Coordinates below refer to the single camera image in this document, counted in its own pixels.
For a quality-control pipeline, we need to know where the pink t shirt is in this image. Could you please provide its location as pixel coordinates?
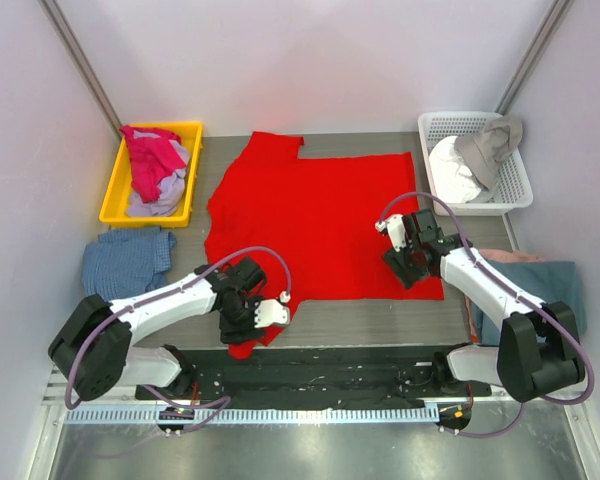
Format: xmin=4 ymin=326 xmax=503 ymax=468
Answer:
xmin=120 ymin=125 xmax=190 ymax=203

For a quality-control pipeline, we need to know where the grey shirt in basket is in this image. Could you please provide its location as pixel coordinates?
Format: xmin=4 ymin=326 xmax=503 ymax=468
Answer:
xmin=454 ymin=115 xmax=523 ymax=190

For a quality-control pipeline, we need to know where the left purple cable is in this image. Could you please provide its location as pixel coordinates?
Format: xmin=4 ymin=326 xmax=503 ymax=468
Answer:
xmin=63 ymin=245 xmax=295 ymax=434

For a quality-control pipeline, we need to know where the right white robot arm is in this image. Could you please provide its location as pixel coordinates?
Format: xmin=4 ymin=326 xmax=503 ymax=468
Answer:
xmin=375 ymin=210 xmax=587 ymax=403

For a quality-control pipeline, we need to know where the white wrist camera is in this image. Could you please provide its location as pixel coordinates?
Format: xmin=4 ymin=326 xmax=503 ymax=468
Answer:
xmin=254 ymin=291 xmax=291 ymax=329
xmin=375 ymin=214 xmax=407 ymax=252

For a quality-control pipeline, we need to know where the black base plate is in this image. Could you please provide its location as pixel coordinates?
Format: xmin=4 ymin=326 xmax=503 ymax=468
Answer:
xmin=164 ymin=346 xmax=491 ymax=410

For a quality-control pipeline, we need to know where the white slotted cable duct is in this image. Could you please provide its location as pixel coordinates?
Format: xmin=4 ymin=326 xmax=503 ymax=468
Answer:
xmin=64 ymin=404 xmax=439 ymax=426

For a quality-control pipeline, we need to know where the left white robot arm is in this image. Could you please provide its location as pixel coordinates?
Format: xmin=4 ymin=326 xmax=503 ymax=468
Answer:
xmin=48 ymin=257 xmax=267 ymax=402

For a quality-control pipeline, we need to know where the blue checkered shirt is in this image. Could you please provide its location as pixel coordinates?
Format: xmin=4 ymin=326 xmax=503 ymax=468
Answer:
xmin=81 ymin=227 xmax=177 ymax=301

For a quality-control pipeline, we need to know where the red t shirt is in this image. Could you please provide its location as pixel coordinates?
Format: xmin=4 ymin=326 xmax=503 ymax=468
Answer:
xmin=203 ymin=130 xmax=446 ymax=360

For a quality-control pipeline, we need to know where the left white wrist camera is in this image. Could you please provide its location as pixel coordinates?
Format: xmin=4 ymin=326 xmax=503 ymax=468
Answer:
xmin=254 ymin=291 xmax=291 ymax=329

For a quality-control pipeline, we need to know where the lavender t shirt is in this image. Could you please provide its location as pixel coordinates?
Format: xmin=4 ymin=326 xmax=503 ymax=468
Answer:
xmin=125 ymin=142 xmax=191 ymax=218

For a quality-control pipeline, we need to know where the white shirt in basket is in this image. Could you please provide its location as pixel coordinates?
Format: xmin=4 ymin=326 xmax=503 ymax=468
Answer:
xmin=429 ymin=136 xmax=483 ymax=204

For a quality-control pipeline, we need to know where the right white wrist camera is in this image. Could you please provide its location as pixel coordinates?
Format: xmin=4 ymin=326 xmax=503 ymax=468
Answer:
xmin=375 ymin=214 xmax=407 ymax=252

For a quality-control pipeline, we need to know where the teal folded t shirt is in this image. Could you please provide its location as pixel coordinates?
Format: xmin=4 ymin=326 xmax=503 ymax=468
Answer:
xmin=466 ymin=260 xmax=587 ymax=346

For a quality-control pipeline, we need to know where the white perforated basket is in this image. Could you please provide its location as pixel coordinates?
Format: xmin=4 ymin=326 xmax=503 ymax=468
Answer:
xmin=417 ymin=111 xmax=533 ymax=216

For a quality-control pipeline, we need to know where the yellow plastic bin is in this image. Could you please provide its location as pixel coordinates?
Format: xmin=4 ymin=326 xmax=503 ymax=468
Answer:
xmin=99 ymin=121 xmax=204 ymax=228

